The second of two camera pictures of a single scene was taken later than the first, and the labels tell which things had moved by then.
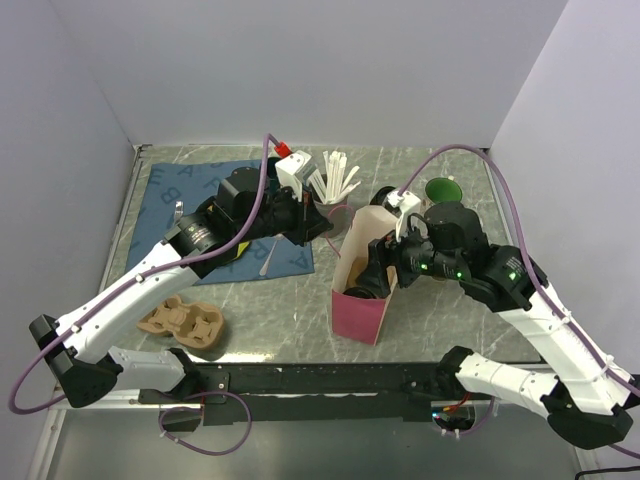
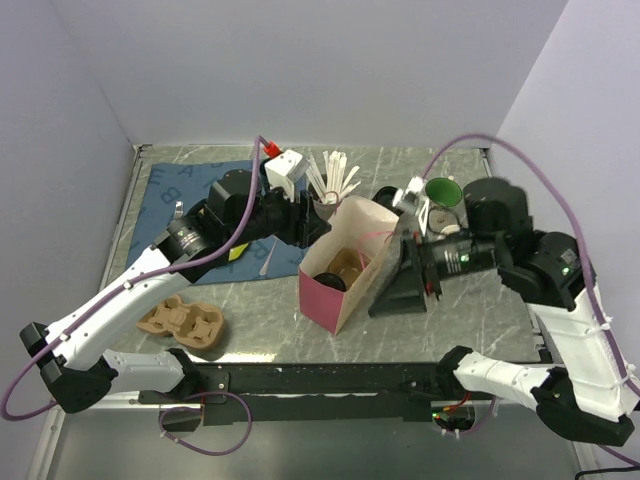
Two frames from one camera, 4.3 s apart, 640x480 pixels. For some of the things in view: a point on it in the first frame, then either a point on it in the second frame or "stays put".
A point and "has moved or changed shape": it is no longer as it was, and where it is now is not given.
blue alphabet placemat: (163, 185) stays put
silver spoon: (264, 267) stays put
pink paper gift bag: (358, 312) has moved or changed shape
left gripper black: (310, 222) stays put
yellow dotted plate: (241, 247) stays put
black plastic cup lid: (359, 292) -> (332, 280)
